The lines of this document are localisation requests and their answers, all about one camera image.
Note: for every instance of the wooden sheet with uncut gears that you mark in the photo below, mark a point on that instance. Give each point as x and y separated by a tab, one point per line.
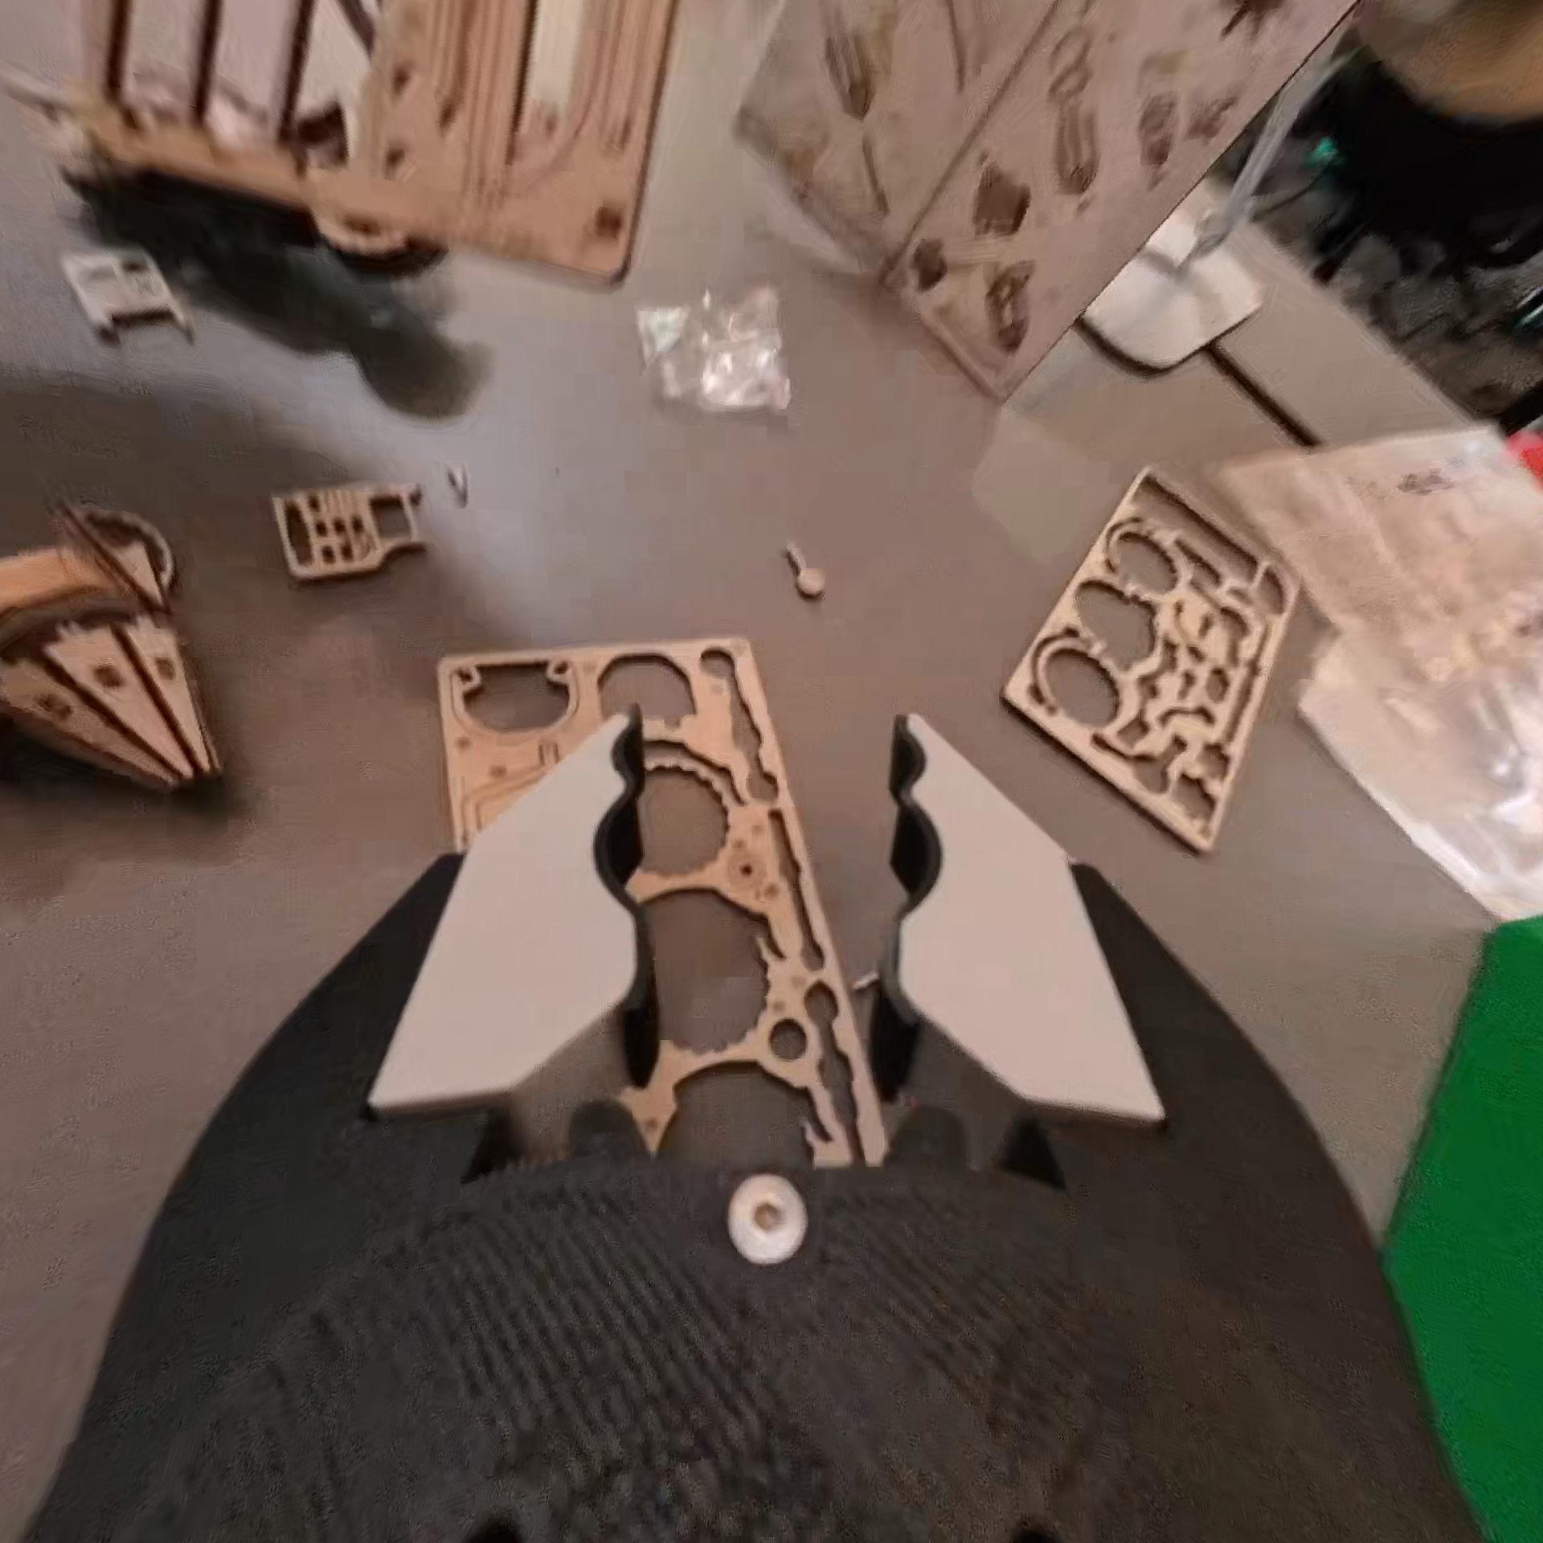
531	145

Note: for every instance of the green plastic bin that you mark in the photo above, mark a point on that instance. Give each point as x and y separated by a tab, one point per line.
1483	1205

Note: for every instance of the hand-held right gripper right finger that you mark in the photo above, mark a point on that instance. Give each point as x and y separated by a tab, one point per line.
1013	964

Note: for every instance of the fan-shaped wooden model part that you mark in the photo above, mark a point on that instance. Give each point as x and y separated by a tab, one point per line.
109	687

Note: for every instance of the small slotted wooden piece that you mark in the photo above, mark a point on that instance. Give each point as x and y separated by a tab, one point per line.
120	288

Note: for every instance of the spoon-shaped wooden piece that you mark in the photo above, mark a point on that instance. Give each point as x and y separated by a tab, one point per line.
811	582

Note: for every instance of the wooden piece with grid slots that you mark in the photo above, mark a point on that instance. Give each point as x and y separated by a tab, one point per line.
397	541

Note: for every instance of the clear plastic parts bag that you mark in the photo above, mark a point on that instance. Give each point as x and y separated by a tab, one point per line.
724	361

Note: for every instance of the wooden sheet with gear holes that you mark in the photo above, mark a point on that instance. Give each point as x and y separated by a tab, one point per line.
754	861

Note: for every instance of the grey desk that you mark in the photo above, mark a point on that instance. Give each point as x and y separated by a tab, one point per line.
603	518

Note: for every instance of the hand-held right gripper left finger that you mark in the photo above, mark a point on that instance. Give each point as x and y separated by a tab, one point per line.
519	964

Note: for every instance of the white printed paper sheet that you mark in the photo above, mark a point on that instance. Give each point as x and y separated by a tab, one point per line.
1386	518

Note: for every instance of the clear plastic wrap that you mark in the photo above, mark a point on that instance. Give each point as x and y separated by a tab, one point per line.
1446	771

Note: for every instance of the wooden sheet, three oval holes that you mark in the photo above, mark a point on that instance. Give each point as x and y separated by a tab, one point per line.
1191	819

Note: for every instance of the tiny wooden peg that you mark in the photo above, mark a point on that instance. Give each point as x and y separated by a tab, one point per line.
458	485

